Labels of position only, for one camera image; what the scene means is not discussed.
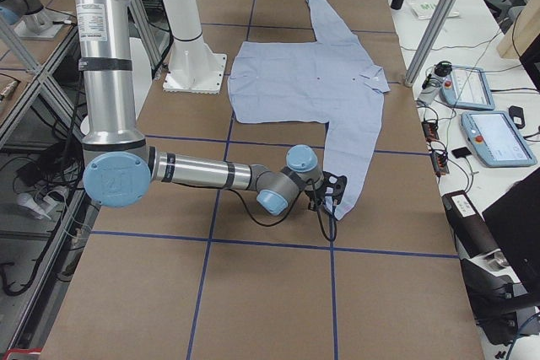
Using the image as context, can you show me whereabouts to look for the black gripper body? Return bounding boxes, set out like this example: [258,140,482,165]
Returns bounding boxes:
[306,184,333,211]

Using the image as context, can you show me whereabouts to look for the light blue striped shirt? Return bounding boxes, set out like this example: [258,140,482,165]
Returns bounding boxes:
[228,0,390,219]

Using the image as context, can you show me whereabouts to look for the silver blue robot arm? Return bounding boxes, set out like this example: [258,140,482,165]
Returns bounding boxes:
[74,0,338,215]

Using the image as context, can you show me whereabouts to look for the brown paper table cover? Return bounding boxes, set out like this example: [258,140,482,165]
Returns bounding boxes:
[41,0,486,360]

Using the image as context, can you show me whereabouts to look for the far blue teach pendant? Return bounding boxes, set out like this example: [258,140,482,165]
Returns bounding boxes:
[440,66,495,110]

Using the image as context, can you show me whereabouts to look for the blue teach pendant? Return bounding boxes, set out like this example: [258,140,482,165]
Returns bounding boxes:
[461,110,537,168]
[440,66,495,110]

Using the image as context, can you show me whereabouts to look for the near blue teach pendant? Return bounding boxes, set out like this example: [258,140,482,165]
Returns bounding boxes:
[461,110,537,168]

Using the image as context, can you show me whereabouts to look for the black monitor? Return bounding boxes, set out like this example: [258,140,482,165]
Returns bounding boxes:
[483,169,539,292]

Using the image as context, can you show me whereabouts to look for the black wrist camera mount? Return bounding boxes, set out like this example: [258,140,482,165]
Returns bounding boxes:
[321,171,348,206]

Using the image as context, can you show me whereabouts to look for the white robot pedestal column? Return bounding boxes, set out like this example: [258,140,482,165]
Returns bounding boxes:
[162,0,227,94]

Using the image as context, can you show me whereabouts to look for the grey aluminium frame post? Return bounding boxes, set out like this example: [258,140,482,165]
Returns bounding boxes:
[403,0,456,87]

